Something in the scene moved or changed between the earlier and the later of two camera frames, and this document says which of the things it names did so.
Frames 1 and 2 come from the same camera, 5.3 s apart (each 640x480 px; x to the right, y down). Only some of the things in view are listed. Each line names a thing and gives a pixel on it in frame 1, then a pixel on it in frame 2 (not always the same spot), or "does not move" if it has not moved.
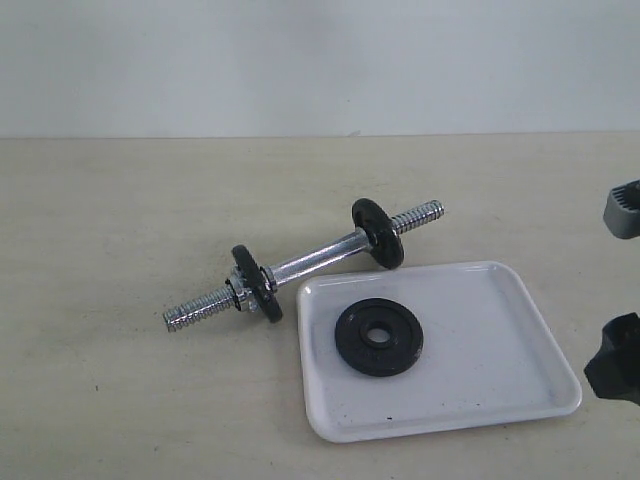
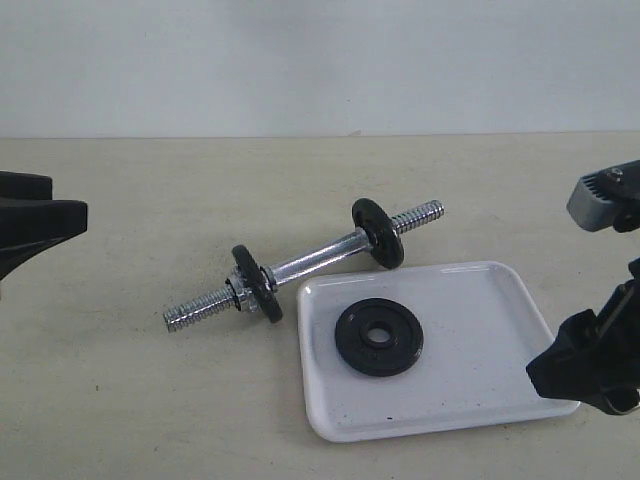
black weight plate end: (263, 290) does not move
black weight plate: (385, 358) does not move
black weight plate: (386, 245) does not move
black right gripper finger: (614, 369) → (591, 354)
